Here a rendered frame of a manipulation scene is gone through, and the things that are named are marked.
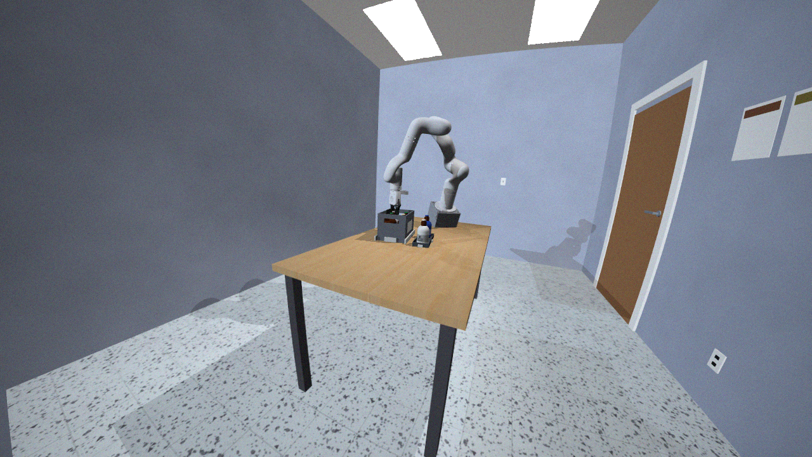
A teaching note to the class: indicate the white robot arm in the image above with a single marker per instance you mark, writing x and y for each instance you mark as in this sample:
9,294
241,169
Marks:
439,129

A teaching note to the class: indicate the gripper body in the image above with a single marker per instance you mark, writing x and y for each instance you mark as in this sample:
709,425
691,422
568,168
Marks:
394,196

